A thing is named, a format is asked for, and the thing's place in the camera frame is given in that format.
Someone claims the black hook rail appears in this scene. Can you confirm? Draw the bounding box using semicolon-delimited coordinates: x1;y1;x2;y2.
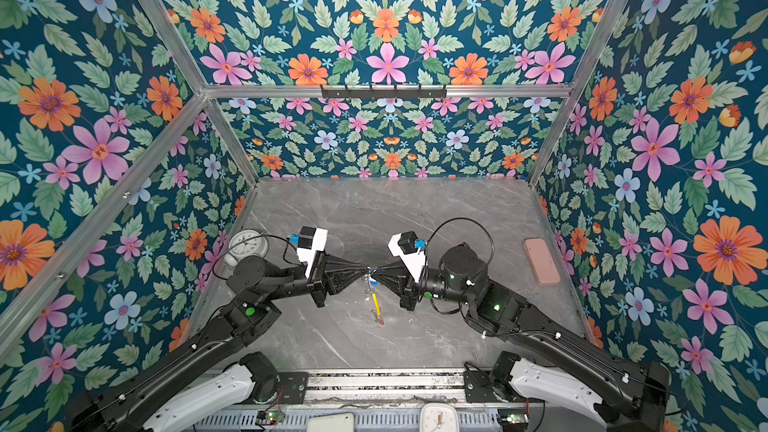
320;85;448;100

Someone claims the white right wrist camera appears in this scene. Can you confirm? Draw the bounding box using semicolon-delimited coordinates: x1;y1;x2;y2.
388;231;427;283

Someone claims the pink rectangular case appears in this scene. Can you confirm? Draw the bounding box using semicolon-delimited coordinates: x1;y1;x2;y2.
523;237;561;286

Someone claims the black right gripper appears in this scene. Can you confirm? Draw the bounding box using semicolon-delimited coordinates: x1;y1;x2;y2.
372;260;477;314

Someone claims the white device at front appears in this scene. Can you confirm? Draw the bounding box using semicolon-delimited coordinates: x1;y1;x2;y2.
306;413;355;432

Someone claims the large grey perforated keyring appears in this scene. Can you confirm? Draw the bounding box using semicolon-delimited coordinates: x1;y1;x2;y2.
365;267;383;323

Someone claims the white square clock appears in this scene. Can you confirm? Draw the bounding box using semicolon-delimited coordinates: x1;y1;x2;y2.
418;403;460;432

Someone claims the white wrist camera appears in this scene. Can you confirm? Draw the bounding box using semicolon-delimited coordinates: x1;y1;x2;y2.
388;231;427;283
289;226;328;278

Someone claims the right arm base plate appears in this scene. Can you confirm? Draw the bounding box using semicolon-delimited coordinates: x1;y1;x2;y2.
463;368;526;403

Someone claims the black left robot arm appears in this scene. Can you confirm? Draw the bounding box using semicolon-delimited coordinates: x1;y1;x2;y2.
68;251;369;431

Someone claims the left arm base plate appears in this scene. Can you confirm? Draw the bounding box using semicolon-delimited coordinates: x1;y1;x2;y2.
244;372;309;405

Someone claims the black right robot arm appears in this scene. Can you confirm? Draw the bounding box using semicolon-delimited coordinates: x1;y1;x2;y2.
372;243;670;431

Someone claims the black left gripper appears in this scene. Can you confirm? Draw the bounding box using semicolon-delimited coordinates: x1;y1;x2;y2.
261;248;368;310

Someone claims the white alarm clock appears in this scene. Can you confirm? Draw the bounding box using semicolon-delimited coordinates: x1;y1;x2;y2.
224;230;269;268

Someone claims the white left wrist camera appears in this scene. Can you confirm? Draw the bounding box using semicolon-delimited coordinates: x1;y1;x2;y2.
289;226;328;278

